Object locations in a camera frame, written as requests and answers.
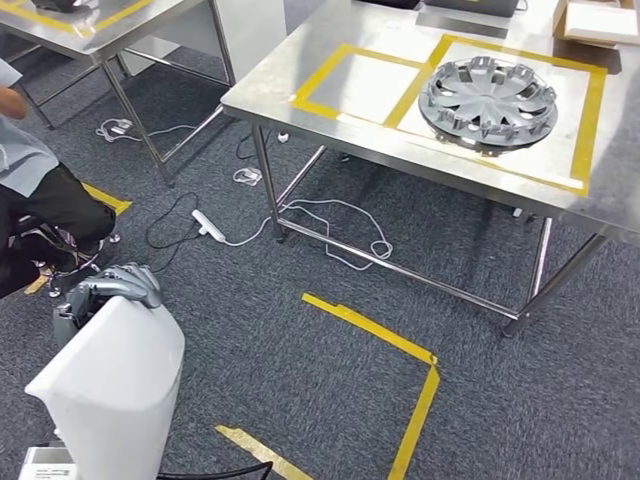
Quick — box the yellow workbench marking tape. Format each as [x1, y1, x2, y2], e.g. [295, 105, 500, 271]
[291, 34, 608, 198]

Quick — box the white flat box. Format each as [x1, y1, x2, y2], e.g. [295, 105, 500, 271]
[565, 1, 640, 44]

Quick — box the white charger with cable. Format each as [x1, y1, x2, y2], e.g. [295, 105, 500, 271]
[232, 166, 263, 187]

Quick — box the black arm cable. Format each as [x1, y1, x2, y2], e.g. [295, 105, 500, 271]
[157, 461, 275, 480]

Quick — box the white plastic cover part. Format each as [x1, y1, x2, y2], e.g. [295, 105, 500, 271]
[25, 296, 186, 480]

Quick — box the worn yellow floor tape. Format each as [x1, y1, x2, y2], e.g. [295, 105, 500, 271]
[214, 424, 315, 480]

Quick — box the white power strip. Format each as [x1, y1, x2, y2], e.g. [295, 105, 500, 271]
[192, 208, 227, 244]

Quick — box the chrome swivel stool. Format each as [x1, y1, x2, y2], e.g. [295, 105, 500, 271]
[14, 218, 122, 299]

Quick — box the white cable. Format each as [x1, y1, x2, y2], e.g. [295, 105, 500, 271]
[94, 117, 198, 144]
[222, 198, 395, 273]

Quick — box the grey plug adapter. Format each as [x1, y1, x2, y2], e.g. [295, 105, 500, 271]
[102, 117, 134, 139]

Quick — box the yellow table marking tape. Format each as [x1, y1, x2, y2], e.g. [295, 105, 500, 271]
[0, 0, 153, 38]

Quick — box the grey wheel hubcap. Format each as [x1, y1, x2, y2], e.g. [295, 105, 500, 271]
[418, 55, 559, 150]

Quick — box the stainless steel workbench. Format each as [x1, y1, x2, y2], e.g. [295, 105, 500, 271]
[220, 0, 640, 339]

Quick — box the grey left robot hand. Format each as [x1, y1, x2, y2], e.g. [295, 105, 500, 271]
[52, 262, 164, 349]

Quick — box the brown cardboard box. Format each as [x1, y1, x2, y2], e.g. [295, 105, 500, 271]
[552, 0, 640, 49]

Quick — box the stainless steel table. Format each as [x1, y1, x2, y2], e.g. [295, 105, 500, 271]
[0, 0, 237, 189]

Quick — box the white cabinet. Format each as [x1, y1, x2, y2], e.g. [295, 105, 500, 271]
[117, 0, 288, 84]

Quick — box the black floor cable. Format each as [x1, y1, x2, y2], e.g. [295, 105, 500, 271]
[145, 190, 202, 274]

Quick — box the person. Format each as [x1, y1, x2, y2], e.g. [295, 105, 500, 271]
[0, 56, 117, 301]

